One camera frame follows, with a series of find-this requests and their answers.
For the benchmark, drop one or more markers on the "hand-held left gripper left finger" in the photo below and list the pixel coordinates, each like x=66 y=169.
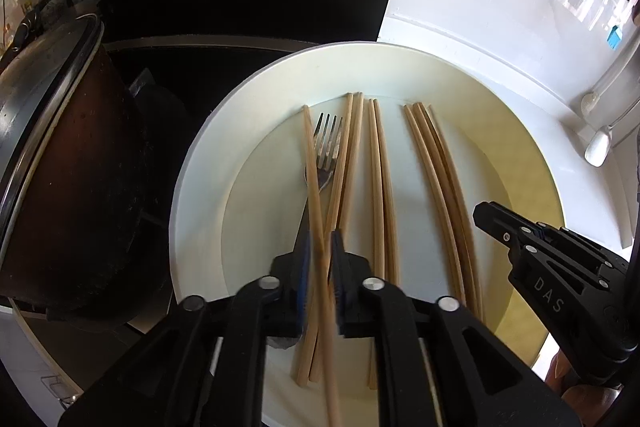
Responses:
x=302 y=287

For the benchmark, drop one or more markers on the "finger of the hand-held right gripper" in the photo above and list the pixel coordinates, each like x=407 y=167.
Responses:
x=500 y=222
x=580 y=252

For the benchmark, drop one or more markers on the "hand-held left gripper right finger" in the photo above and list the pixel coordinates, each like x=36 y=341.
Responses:
x=339 y=287

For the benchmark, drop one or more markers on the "long wooden chopstick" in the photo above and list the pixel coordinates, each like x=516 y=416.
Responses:
x=314 y=207

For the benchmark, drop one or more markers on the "cream round plastic basin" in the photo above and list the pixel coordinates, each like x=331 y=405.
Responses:
x=260 y=187

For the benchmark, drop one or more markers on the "bundle of wooden chopsticks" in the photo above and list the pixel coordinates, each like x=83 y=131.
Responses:
x=382 y=187

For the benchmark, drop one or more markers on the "metal fork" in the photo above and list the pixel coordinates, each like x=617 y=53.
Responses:
x=327 y=157

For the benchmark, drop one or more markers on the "person's right hand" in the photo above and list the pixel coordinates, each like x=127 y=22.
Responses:
x=590 y=407

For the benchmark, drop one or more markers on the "metal cooking spatula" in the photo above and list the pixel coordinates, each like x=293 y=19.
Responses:
x=598 y=147

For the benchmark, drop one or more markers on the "blue silicone basting brush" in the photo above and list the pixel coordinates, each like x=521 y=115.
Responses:
x=615 y=38

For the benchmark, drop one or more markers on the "dark brown cooking pot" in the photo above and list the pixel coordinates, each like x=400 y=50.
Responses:
x=75 y=182

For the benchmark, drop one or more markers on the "metal pot lid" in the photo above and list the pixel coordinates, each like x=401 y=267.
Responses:
x=30 y=107

